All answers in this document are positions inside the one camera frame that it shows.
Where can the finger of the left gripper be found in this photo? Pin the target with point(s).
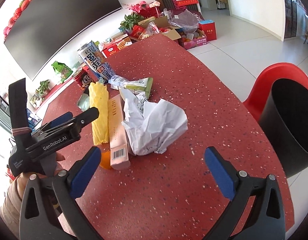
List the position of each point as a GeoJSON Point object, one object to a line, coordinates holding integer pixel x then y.
{"type": "Point", "coordinates": [71, 128]}
{"type": "Point", "coordinates": [58, 121]}

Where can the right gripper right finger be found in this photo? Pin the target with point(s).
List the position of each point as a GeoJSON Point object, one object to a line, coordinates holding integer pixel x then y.
{"type": "Point", "coordinates": [255, 209]}

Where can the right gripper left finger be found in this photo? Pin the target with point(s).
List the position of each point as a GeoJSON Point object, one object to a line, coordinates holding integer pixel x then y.
{"type": "Point", "coordinates": [49, 209]}

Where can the orange peel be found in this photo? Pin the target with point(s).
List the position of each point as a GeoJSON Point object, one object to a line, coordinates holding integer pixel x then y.
{"type": "Point", "coordinates": [105, 160]}

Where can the white paper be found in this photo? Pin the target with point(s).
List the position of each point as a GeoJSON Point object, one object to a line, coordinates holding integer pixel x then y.
{"type": "Point", "coordinates": [151, 127]}

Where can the green white snack package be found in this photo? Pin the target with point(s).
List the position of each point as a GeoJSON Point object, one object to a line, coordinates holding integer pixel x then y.
{"type": "Point", "coordinates": [136, 86]}

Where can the black trash bin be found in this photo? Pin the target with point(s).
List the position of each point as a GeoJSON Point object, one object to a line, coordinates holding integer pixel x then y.
{"type": "Point", "coordinates": [284, 121]}

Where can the person's left hand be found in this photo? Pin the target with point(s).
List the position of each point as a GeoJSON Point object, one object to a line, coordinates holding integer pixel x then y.
{"type": "Point", "coordinates": [24, 177]}

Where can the dark blue silver wrapper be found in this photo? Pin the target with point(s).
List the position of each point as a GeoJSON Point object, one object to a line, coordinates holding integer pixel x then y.
{"type": "Point", "coordinates": [83, 102]}

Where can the yellow foam fruit net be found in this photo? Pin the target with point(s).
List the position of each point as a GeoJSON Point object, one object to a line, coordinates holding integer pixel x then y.
{"type": "Point", "coordinates": [98, 98]}

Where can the potted green plant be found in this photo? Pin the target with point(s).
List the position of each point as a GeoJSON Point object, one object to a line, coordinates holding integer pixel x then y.
{"type": "Point", "coordinates": [43, 89]}

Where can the small red drink can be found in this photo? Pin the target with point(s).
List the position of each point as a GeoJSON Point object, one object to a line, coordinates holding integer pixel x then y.
{"type": "Point", "coordinates": [82, 78]}

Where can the pink long cardboard box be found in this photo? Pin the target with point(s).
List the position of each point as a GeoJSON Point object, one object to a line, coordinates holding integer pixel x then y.
{"type": "Point", "coordinates": [118, 140]}

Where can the green snack bag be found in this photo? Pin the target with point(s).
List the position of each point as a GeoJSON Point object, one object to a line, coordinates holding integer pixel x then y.
{"type": "Point", "coordinates": [61, 70]}

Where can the tall blue white can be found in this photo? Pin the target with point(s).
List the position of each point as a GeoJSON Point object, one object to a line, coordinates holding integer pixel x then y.
{"type": "Point", "coordinates": [96, 61]}

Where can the red biscuit box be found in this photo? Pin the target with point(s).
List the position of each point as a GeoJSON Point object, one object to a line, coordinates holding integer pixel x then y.
{"type": "Point", "coordinates": [116, 45]}

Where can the green leafy plant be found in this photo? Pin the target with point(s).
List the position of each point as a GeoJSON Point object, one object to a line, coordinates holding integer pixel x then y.
{"type": "Point", "coordinates": [130, 21]}

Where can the open cardboard box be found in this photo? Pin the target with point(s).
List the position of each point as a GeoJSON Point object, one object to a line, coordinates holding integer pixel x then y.
{"type": "Point", "coordinates": [161, 25]}

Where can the pink flower bouquet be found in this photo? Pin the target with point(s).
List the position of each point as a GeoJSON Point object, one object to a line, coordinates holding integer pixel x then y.
{"type": "Point", "coordinates": [145, 9]}

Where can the red plastic chair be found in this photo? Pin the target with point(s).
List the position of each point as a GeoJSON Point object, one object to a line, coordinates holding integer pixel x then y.
{"type": "Point", "coordinates": [257, 98]}

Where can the grey plastic bag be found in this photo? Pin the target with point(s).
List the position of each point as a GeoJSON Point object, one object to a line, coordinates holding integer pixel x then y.
{"type": "Point", "coordinates": [187, 21]}

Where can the small red gift box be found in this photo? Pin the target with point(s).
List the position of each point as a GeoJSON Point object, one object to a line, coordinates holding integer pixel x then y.
{"type": "Point", "coordinates": [209, 29]}

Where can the large black wall screen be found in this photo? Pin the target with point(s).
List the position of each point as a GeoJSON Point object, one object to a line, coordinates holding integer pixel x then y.
{"type": "Point", "coordinates": [46, 26]}

